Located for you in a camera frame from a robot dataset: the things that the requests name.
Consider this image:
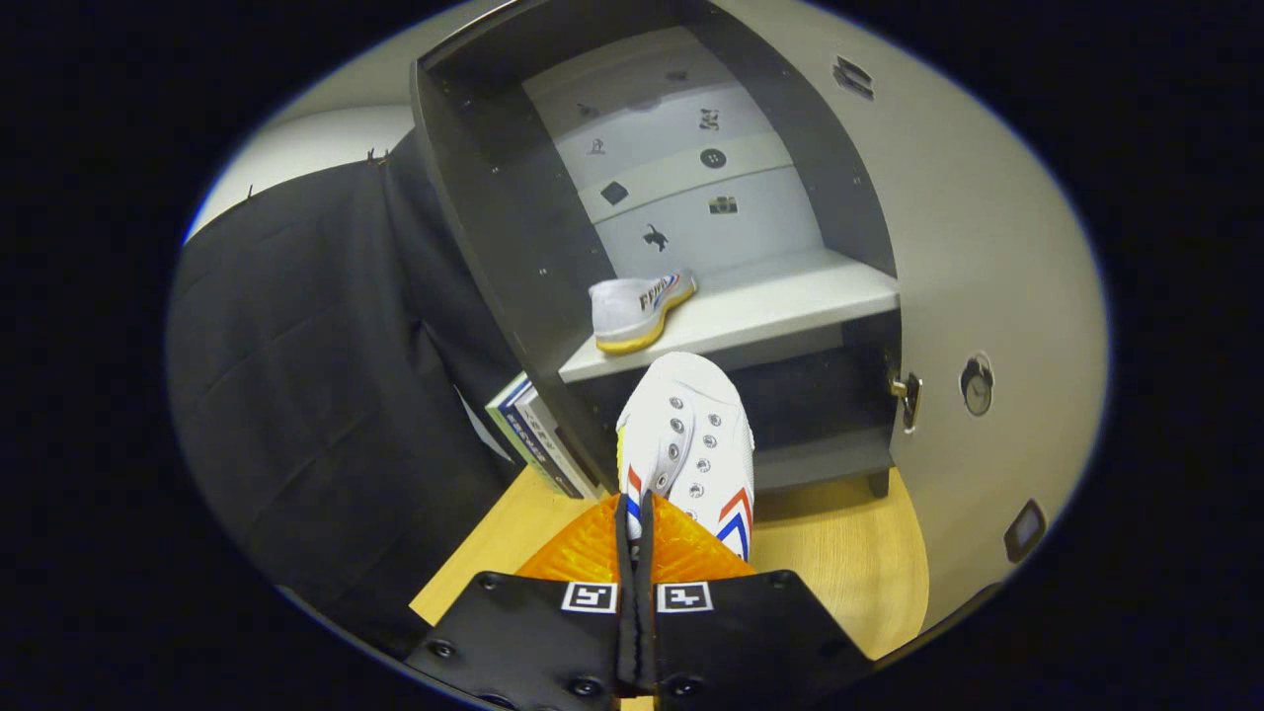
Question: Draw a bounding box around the metal door hinge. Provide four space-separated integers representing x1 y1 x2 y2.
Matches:
889 370 924 434

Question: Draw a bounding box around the white canvas shoe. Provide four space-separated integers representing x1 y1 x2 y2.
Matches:
615 352 757 564
590 269 699 356

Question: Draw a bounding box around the beige shoe cabinet door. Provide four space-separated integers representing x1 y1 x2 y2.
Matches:
711 0 1112 633

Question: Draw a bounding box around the white cabinet shelf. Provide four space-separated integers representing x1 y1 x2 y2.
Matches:
558 247 902 384

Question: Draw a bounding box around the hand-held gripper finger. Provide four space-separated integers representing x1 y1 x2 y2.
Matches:
405 491 638 711
637 491 875 711

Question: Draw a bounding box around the white and grey book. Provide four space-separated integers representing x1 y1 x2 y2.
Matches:
513 385 605 502

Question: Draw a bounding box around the green and white book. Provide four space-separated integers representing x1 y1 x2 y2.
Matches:
484 373 539 465

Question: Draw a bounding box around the white paper sheet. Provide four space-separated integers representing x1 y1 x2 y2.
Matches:
456 387 514 463

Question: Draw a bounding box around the black backdrop cloth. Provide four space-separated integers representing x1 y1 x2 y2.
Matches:
166 128 554 658

